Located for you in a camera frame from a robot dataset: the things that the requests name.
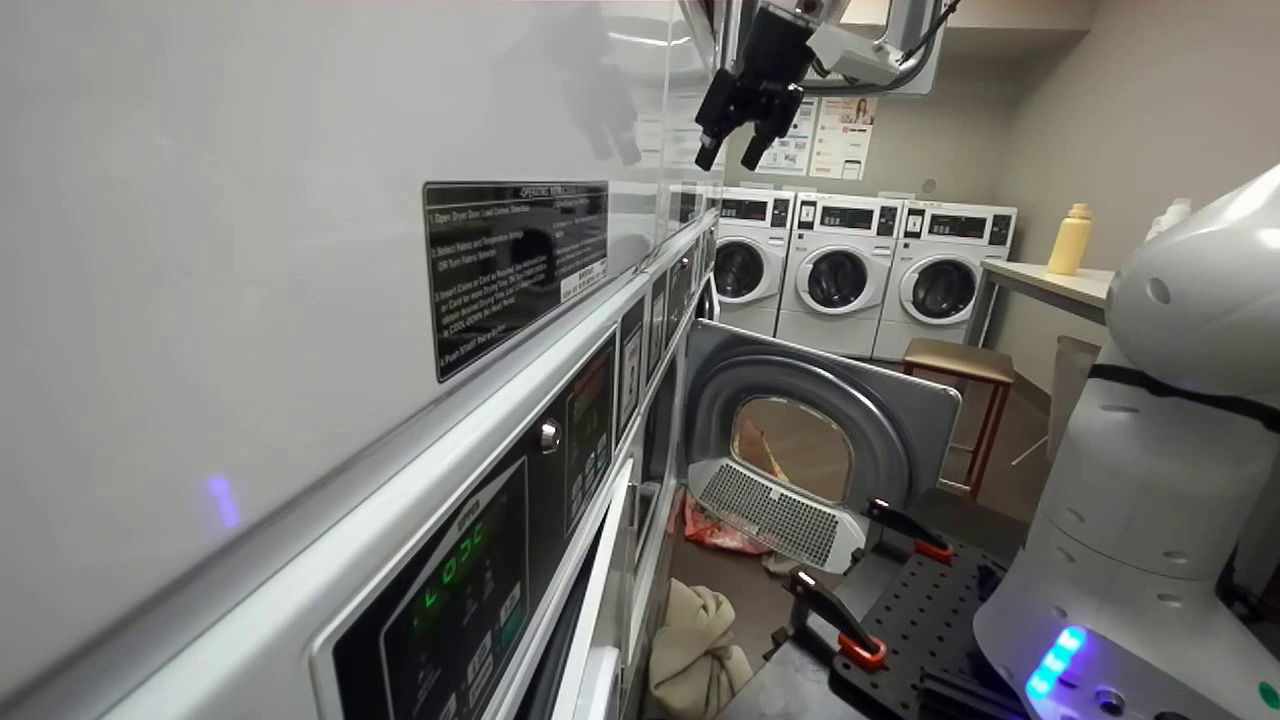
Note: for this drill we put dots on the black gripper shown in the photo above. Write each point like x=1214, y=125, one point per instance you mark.
x=769, y=61

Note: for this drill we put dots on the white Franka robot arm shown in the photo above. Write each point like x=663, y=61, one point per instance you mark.
x=1160, y=464

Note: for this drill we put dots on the white front-load washing machine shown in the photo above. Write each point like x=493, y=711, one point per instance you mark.
x=744, y=266
x=947, y=284
x=836, y=278

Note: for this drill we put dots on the black instruction label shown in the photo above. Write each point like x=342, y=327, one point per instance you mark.
x=507, y=266

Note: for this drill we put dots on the grey round dryer door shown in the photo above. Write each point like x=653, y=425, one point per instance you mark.
x=852, y=403

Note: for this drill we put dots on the small wooden stool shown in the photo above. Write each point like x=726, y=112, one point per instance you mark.
x=961, y=365

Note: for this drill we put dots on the yellow plastic bottle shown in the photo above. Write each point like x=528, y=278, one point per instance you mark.
x=1069, y=243

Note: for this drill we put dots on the white lint filter screen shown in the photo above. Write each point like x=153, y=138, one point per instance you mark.
x=781, y=512

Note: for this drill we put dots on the red bag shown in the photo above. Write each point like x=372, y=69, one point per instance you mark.
x=717, y=530

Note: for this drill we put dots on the white narrow dryer door edge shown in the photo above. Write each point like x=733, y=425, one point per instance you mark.
x=603, y=602

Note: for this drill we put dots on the beige cloth bag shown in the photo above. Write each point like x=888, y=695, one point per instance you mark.
x=698, y=647

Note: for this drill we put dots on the black dryer control panel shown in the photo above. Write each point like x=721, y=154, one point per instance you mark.
x=483, y=584

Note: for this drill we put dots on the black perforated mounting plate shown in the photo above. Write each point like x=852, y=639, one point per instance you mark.
x=935, y=627

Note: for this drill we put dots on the large white stacked dryer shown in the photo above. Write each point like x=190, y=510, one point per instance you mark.
x=214, y=335

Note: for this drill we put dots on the white wall notice poster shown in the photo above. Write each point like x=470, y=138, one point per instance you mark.
x=793, y=144

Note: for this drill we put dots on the white and red wall poster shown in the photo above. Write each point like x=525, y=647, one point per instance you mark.
x=840, y=143

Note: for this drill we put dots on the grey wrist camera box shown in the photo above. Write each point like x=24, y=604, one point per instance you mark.
x=840, y=51

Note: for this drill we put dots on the beige wall counter shelf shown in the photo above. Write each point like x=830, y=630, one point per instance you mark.
x=1054, y=280

